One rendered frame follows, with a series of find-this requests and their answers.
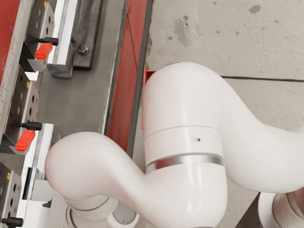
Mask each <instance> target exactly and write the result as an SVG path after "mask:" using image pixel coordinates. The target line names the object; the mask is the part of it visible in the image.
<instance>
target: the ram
mask: <svg viewBox="0 0 304 228"><path fill-rule="evenodd" d="M32 1H33V0H28V1H27V5H26V10H25V14H24V19H23V23H22V28H21V32H20V36H19V41H18V46H17V50H16V54H15V58H14V63H13V67H12V72H11V76H10V80H9V85H8V89H7V94H6V98H5V103H4V107H3V112H2V116H1V120H0V144H1V140H2V136H3V131H4V127H5V122H6V117H7V113H8V109H9V104H10V99H11V95H12V91H13V87H14V81H15V77H16V72H17V68H18V64H19V59H20V54H21V50H22V46H23V42H24V36H25V32H26V28H27V23H28V19H29V14H30V10H31V5H32ZM20 4H21V0H0V90H1V86H2V82H3V78H4V74H5V69H6V64H7V61H8V56H9V52H10V47H11V43H12V39H13V34H14V29H15V26H16V21H17V17H18V13H19V8H20Z"/></svg>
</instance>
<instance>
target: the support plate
mask: <svg viewBox="0 0 304 228"><path fill-rule="evenodd" d="M55 194H56V192H55V191H54V190H53V189H52V187H51V186H50V184H49V182H48V181H47V180H35V182H34V187H33V193H32V198H31V200H33V201H44V202H48V201H51V200H52V198H53V196H54V195H55Z"/></svg>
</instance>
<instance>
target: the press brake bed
mask: <svg viewBox="0 0 304 228"><path fill-rule="evenodd" d="M152 5H153V0H127V1H126V7H125V13H124V19H123V28H122V34H121V40H120V46H119V54H118V60H117V66H116V73H115V79H114V87H113V93H112V100H111V106H110V112H109V120H108V126H107V132H106V136H107V137H109V138H110V139H112V140H113V141H114V142H116V143H117V144H118V145H119V146H120V147H121V148H122V149H123V150H124V151H125V152H126V153H127V154H128V155H129V157H130V158H131V159H133V150H134V143H135V136H136V128H137V121H138V112H139V105H140V97H141V90H142V83H143V72H144V66H145V60H146V52H147V43H148V36H149V29H150V22H151V15H152Z"/></svg>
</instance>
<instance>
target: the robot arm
mask: <svg viewBox="0 0 304 228"><path fill-rule="evenodd" d="M142 123H143V137H144V149H145V161H146V172H145V174H144V173H143V172H142V171H141V170H140V168H139V167H138V166H137V165H136V164H135V163H134V161H133V160H132V159H131V158H130V157H129V155H128V154H127V153H126V152H125V151H124V150H123V149H122V148H121V147H120V146H119V145H118V144H117V143H116V142H114V141H113V140H112V139H110V138H109V137H107V136H105V135H103V134H100V133H95V132H80V133H74V134H71V135H68V136H66V137H64V138H62V139H60V140H59V141H57V142H56V143H55V144H54V145H53V146H52V147H51V148H50V149H49V151H48V153H47V155H46V158H45V163H44V170H45V175H46V178H47V181H48V182H49V184H50V186H51V187H52V189H53V190H54V191H55V192H56V194H55V195H54V196H53V198H52V200H51V201H48V202H47V203H44V204H43V207H46V208H50V213H49V218H48V224H47V228H133V227H134V226H135V224H136V223H137V221H138V218H139V216H141V217H142V218H144V219H145V220H146V221H148V222H149V223H150V224H151V225H153V226H154V227H156V228H215V227H216V226H217V225H218V224H219V222H220V221H221V220H222V218H223V216H224V214H225V211H226V208H227V202H228V188H227V179H226V176H227V177H228V178H229V179H230V180H231V181H232V182H233V183H235V184H236V185H238V186H240V187H242V188H244V189H247V190H252V191H258V192H261V193H260V196H259V199H258V205H257V211H258V217H259V221H260V223H261V226H262V228H304V124H302V125H301V126H300V127H298V128H297V129H296V130H293V131H289V130H284V129H280V128H276V127H272V126H268V125H265V124H263V123H262V122H260V121H259V120H258V119H257V118H256V117H255V116H254V115H253V114H252V112H251V111H250V110H249V109H248V107H247V106H246V105H245V104H244V102H243V101H242V100H241V99H240V97H239V96H238V95H237V93H236V92H235V91H234V89H233V88H232V87H231V86H230V85H229V84H228V83H227V82H226V81H225V80H224V79H223V78H222V77H221V76H220V75H218V74H217V73H215V72H214V71H212V70H210V69H209V68H207V67H205V66H203V65H200V64H197V63H193V62H176V63H172V64H169V65H165V66H162V68H160V69H159V70H157V71H156V72H154V73H153V74H152V75H151V77H150V78H149V79H148V80H147V82H146V84H145V87H144V89H143V93H142Z"/></svg>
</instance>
